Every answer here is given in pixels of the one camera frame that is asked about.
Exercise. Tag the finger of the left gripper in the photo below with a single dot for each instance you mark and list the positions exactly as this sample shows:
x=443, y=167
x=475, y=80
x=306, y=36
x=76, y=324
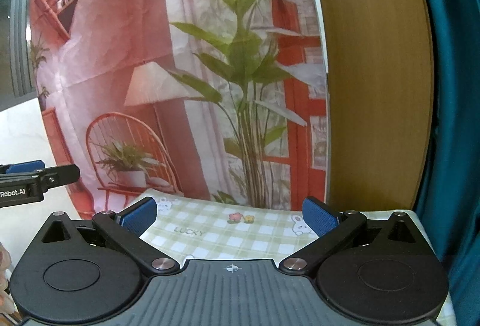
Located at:
x=56, y=176
x=22, y=167

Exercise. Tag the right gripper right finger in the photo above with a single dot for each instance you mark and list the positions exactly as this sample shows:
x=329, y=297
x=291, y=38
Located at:
x=335, y=230

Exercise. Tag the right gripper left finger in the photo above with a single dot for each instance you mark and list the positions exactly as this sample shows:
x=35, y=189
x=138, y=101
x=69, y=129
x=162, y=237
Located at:
x=122, y=232

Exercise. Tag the operator hand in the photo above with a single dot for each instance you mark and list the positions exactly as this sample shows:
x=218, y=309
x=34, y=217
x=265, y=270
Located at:
x=7, y=305

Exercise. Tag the green plaid lucky bedsheet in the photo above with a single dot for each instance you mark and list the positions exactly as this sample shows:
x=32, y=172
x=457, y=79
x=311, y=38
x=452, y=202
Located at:
x=192, y=228

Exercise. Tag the teal curtain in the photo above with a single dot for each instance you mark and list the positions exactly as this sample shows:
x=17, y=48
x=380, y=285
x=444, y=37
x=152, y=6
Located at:
x=448, y=201

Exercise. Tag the printed room backdrop cloth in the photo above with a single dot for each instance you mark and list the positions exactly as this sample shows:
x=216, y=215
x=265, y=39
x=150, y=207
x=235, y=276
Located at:
x=218, y=100

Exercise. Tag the wooden headboard panel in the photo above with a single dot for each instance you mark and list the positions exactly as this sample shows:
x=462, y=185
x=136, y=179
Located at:
x=380, y=78

